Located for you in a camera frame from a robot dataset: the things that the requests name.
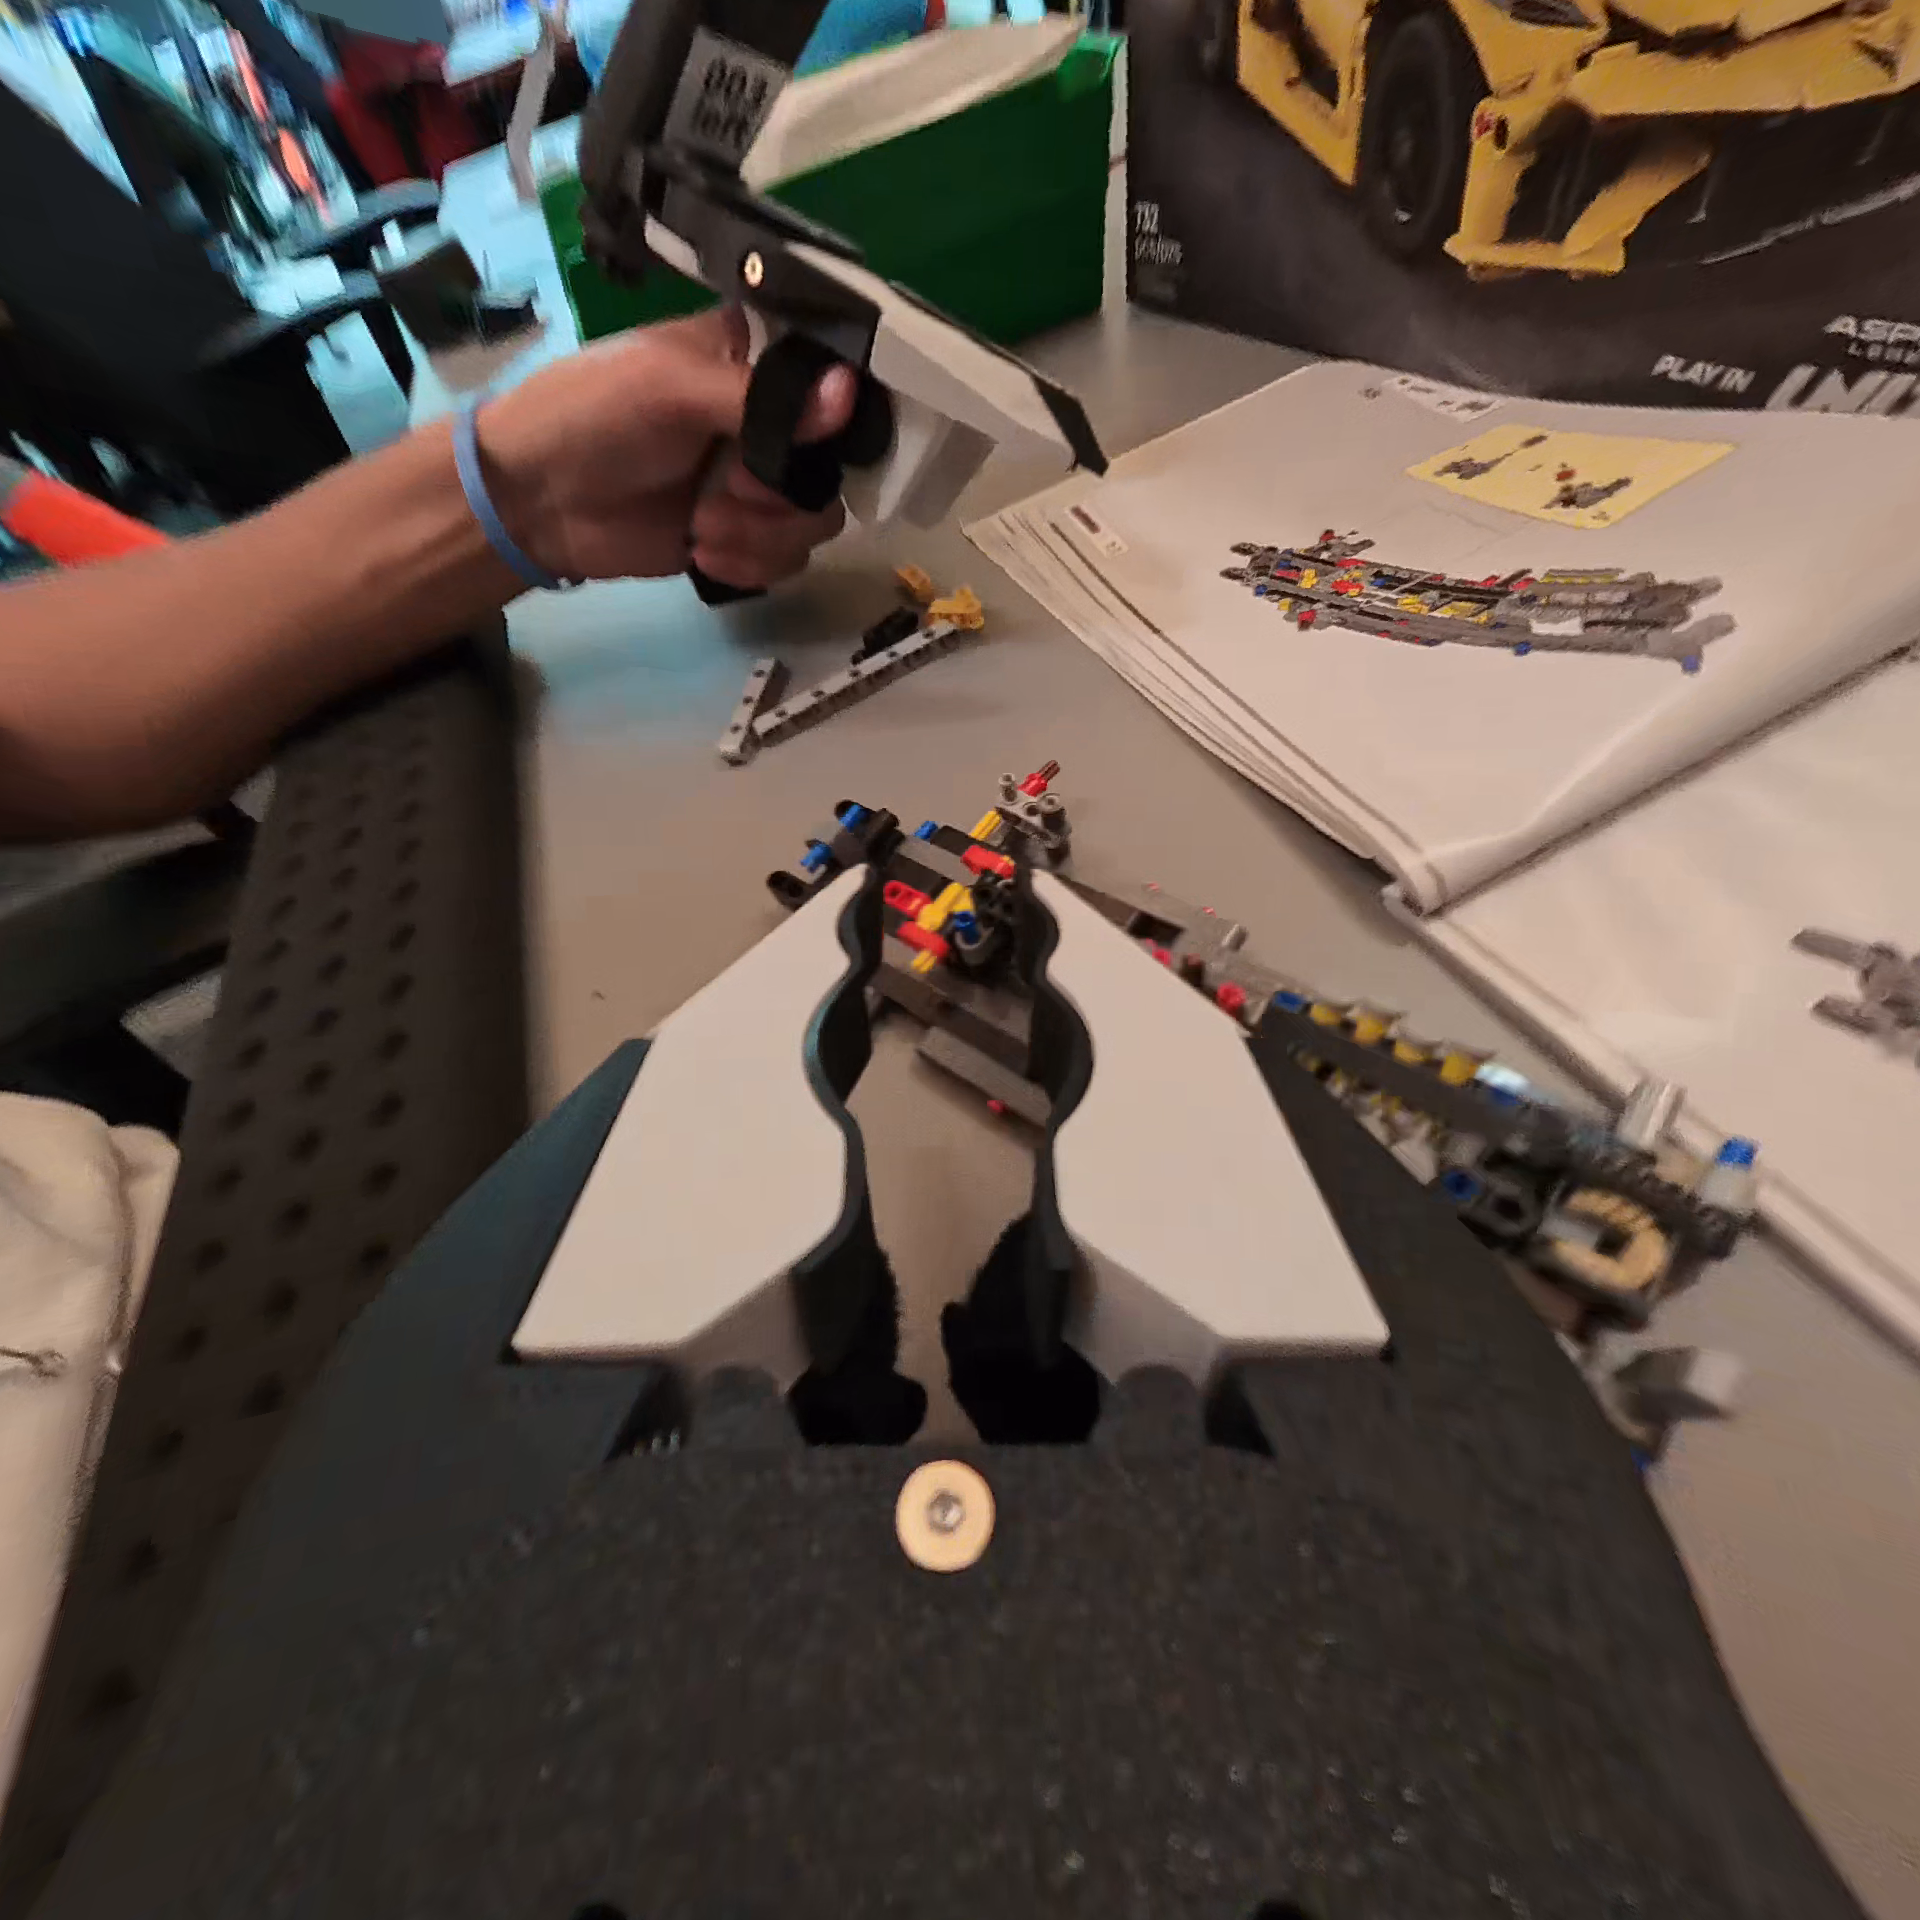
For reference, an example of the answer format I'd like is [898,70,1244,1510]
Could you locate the green plastic bin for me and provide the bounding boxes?
[536,21,1130,350]

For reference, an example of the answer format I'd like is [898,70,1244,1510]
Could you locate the grey lego connector red pin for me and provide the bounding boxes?
[994,756,1079,869]

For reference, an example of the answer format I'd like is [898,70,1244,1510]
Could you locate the person's left forearm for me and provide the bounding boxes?
[0,419,520,841]

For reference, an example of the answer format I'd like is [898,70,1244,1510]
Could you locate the white lego instruction booklet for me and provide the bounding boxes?
[961,360,1920,1352]

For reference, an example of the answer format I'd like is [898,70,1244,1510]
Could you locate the black office chair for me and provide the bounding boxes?
[0,73,449,519]

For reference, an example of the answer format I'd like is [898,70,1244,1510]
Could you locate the black perforated panel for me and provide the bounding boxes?
[0,643,530,1877]

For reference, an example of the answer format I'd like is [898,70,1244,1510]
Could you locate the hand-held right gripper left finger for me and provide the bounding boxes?
[512,862,890,1370]

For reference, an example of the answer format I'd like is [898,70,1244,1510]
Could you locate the person's left hand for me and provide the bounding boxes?
[473,318,865,593]

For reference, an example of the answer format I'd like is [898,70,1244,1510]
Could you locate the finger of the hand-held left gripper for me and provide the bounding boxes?
[776,242,1112,474]

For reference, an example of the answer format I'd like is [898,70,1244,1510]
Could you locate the orange foam tube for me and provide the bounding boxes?
[0,456,170,571]

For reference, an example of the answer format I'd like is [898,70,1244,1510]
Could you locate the long lego car chassis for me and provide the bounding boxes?
[765,756,1761,1449]

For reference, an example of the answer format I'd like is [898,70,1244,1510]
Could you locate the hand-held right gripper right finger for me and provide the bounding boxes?
[1033,869,1392,1386]

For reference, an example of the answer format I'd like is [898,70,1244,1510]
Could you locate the grey lego beam assembly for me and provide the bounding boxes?
[717,565,989,768]

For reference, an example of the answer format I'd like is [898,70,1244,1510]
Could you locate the blue wristband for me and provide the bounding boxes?
[450,391,582,592]

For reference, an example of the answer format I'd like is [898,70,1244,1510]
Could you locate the lego set box yellow car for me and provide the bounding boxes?
[1124,0,1920,417]

